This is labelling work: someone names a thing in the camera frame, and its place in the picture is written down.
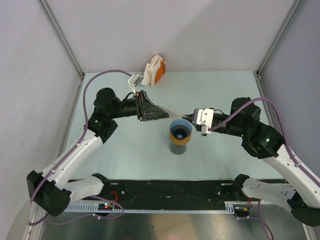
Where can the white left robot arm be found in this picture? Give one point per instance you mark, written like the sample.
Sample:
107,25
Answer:
52,189

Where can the white paper coffee filters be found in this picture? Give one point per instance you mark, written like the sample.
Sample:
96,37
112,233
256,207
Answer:
148,72

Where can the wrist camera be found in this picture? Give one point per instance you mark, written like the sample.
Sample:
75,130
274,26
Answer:
134,81
203,116

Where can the orange filter box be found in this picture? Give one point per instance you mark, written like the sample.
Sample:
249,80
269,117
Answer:
159,70

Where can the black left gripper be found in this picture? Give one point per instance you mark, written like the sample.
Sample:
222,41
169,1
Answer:
148,111

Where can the white cable duct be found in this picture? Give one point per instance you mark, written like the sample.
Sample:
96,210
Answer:
93,207

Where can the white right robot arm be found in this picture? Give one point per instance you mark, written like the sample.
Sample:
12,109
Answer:
262,141

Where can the blue glass dripper cone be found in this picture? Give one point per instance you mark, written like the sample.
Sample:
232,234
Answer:
180,129

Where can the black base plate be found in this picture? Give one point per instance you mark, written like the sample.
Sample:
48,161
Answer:
173,195

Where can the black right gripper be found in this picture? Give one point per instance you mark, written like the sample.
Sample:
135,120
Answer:
189,117

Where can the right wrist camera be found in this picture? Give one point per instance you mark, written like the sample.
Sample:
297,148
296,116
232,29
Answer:
203,116

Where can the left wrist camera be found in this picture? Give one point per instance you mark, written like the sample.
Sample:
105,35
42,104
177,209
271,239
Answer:
134,81

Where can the single white paper filter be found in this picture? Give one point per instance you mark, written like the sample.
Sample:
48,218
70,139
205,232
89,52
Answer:
172,113

